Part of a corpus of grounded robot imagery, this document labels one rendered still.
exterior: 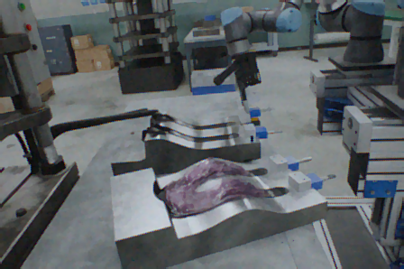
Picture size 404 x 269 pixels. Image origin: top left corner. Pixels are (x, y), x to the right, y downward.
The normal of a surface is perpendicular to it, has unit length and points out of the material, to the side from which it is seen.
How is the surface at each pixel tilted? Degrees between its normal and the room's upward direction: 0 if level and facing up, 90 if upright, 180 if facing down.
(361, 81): 90
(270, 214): 90
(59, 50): 90
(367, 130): 90
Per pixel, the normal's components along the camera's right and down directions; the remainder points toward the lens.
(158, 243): 0.28, 0.36
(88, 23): -0.07, 0.41
